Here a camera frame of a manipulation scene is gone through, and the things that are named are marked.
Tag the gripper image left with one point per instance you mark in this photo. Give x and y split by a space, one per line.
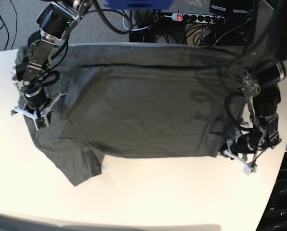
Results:
35 99

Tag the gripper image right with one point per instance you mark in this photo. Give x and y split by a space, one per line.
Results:
262 136

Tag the grey T-shirt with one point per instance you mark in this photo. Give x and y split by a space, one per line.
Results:
135 102

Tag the black OpenArm base box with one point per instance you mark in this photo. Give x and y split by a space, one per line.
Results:
275 215

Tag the blue plastic bin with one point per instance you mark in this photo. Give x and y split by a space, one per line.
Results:
140 4

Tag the white power strip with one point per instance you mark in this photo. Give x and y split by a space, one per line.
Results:
198 18

